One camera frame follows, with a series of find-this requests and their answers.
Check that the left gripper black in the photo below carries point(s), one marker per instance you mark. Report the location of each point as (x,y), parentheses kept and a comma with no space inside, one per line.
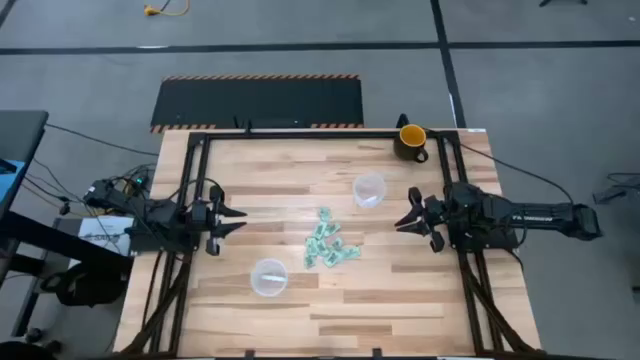
(214,220)

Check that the black table-edge camera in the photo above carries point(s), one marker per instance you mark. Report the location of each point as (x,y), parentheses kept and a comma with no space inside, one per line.
(270,123)

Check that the clear plastic cup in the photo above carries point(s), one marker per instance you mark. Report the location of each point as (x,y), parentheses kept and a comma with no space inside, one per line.
(362,182)
(260,270)

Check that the blue flat object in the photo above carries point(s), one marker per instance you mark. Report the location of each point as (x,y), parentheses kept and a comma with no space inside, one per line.
(10,182)

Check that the black aluminium table frame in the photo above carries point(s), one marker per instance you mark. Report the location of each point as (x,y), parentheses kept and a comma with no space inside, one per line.
(325,134)

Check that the black bag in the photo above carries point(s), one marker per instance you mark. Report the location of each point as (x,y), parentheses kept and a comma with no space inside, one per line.
(85,287)

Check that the black side desk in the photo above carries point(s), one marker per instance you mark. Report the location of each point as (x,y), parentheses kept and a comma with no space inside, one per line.
(20,135)

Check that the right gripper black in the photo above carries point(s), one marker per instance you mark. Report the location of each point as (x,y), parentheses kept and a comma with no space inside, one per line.
(435,215)

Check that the white printed paper sheet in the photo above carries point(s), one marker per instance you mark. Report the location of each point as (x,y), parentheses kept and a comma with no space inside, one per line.
(105,235)

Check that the black caster wheel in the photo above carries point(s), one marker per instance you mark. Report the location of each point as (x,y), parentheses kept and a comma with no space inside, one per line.
(33,335)

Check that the small black mount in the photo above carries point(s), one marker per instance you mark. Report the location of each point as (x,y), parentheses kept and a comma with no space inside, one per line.
(403,121)

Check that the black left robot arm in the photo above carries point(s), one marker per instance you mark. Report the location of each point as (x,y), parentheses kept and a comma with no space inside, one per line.
(165,215)

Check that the black hazard-striped floor mat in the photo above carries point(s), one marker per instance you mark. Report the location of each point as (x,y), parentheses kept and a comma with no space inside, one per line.
(260,100)

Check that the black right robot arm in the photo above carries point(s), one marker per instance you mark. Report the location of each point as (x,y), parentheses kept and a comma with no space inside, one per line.
(540,212)

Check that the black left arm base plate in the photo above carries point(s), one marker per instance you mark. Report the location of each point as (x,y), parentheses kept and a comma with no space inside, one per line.
(150,245)

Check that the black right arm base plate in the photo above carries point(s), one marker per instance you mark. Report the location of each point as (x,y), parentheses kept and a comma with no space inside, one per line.
(505,242)

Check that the black floor stand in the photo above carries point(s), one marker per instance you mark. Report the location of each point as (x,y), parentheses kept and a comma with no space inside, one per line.
(620,192)

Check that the black mug yellow inside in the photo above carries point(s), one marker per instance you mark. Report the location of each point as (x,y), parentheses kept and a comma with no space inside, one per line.
(412,136)

